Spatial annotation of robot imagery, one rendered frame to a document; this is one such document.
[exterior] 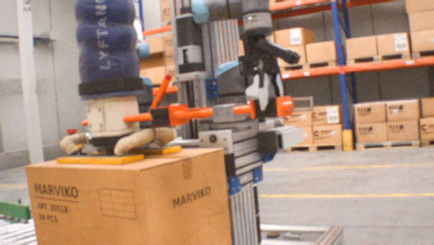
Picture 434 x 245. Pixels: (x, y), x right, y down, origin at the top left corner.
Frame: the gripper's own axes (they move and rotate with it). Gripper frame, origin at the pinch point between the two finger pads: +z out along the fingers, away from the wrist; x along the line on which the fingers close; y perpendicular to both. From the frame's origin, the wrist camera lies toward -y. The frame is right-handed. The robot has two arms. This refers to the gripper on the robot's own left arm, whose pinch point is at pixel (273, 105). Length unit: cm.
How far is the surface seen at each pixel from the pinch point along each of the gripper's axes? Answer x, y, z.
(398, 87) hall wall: -842, 118, -5
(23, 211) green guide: -22, 172, 46
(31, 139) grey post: -160, 378, 13
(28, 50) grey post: -165, 374, -86
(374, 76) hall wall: -838, 167, -33
